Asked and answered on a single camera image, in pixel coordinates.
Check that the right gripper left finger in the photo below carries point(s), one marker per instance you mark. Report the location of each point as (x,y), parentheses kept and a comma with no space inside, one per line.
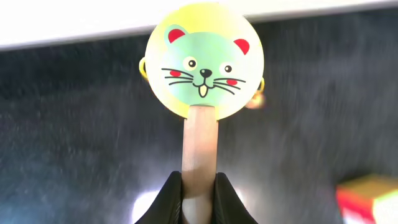
(164,205)

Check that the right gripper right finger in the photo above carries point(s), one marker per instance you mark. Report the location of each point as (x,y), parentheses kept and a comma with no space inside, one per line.
(228,205)

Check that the yellow rattle drum toy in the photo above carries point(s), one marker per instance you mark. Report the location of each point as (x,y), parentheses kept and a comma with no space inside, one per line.
(203,71)

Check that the many-coloured puzzle cube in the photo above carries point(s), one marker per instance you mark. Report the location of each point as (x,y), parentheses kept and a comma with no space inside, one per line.
(370,199)

